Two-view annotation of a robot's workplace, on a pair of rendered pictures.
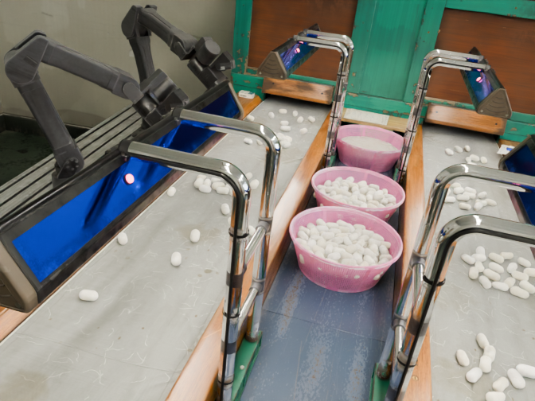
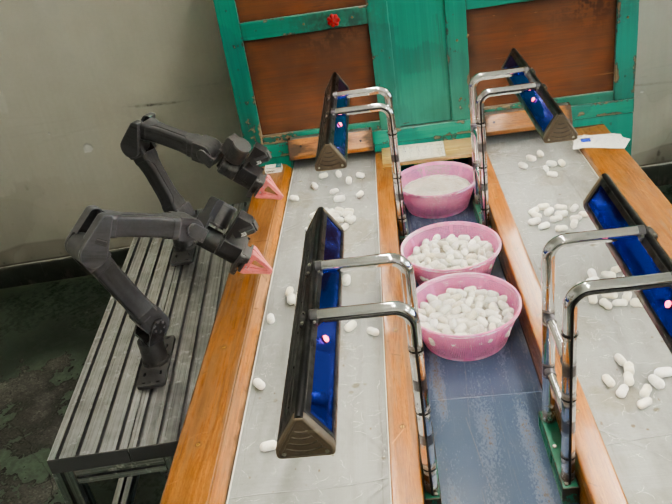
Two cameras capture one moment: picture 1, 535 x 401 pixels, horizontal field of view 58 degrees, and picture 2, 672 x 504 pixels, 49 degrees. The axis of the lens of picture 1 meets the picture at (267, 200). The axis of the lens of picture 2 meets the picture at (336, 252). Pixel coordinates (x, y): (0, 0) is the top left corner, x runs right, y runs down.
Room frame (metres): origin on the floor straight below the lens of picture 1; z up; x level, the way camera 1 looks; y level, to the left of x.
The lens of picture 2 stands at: (-0.41, 0.23, 1.75)
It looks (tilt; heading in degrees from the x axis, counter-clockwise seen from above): 29 degrees down; 354
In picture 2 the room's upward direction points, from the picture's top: 9 degrees counter-clockwise
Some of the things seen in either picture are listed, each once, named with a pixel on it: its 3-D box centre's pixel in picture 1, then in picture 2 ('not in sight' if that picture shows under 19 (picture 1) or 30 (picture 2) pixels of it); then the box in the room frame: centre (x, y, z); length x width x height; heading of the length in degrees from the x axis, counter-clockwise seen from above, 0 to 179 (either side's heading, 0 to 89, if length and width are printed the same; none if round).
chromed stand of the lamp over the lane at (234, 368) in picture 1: (198, 268); (374, 386); (0.61, 0.09, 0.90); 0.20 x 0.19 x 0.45; 168
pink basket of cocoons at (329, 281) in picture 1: (341, 250); (464, 318); (0.98, -0.19, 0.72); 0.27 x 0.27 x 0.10
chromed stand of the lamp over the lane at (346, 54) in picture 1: (313, 106); (368, 170); (1.56, -0.11, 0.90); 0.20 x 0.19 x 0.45; 168
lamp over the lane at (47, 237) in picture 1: (152, 151); (314, 306); (0.63, 0.17, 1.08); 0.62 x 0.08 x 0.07; 168
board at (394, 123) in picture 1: (375, 119); (429, 151); (1.90, -0.39, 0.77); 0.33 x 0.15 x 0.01; 78
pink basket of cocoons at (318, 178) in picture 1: (354, 200); (451, 259); (1.25, -0.25, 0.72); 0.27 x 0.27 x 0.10
